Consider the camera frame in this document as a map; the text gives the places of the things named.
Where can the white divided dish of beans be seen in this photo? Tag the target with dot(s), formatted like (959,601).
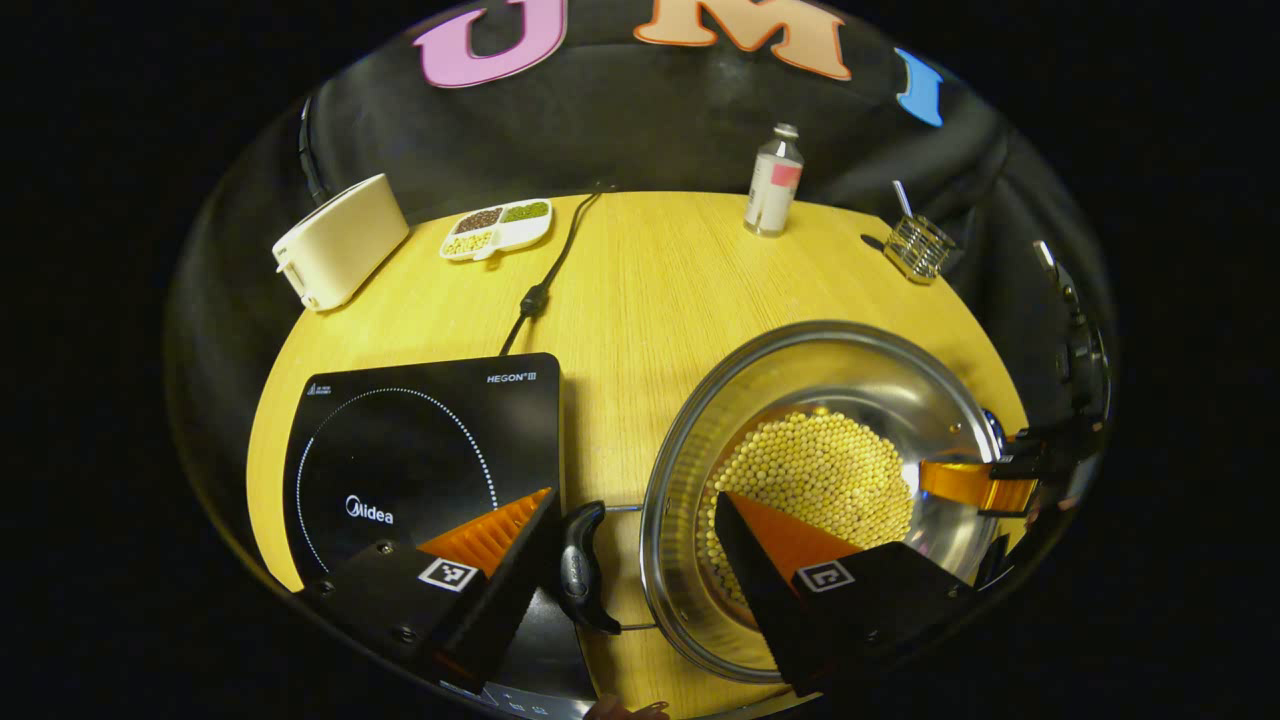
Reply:
(520,235)

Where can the white toaster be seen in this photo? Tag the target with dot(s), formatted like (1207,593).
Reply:
(340,240)

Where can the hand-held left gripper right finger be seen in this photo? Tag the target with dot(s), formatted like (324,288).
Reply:
(755,590)

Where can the black induction cooktop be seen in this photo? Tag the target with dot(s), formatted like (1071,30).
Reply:
(420,440)

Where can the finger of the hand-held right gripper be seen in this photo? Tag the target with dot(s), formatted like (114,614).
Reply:
(965,482)

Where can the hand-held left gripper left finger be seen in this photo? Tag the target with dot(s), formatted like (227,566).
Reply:
(515,590)

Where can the thin white stick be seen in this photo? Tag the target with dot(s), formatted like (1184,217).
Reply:
(902,198)

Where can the clear bottle with pink label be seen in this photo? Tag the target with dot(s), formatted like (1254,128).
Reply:
(770,190)

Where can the heap of yellow soybeans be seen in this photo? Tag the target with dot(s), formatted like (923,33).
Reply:
(820,470)

